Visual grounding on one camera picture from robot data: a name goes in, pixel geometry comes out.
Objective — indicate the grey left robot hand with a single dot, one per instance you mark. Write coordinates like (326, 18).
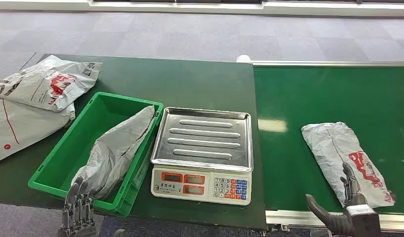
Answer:
(76, 212)

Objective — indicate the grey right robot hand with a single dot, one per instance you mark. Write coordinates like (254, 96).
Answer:
(333, 224)

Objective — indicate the grey red-print mailer package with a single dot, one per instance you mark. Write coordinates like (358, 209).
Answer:
(333, 147)

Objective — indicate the plain grey mailer package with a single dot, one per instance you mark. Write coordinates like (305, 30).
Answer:
(117, 147)

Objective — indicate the green plastic basket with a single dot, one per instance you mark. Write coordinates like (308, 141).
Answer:
(87, 130)

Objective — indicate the large white red-line package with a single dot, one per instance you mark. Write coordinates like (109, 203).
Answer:
(25, 124)

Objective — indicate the white red-print QR-code package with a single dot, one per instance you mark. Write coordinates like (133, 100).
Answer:
(41, 81)

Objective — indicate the white electronic scale body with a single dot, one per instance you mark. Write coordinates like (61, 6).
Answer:
(175, 193)

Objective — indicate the green conveyor belt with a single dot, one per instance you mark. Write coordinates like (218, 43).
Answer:
(303, 108)

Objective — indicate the stainless steel scale tray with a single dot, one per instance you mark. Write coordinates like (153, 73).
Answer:
(202, 137)

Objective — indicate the white conveyor roller cap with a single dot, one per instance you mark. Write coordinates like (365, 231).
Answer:
(243, 59)

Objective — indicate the white baseboard ledge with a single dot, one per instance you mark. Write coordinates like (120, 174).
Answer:
(189, 7)

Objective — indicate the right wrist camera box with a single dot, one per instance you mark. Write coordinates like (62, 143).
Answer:
(365, 222)

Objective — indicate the aluminium conveyor frame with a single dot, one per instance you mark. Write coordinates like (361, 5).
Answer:
(287, 219)

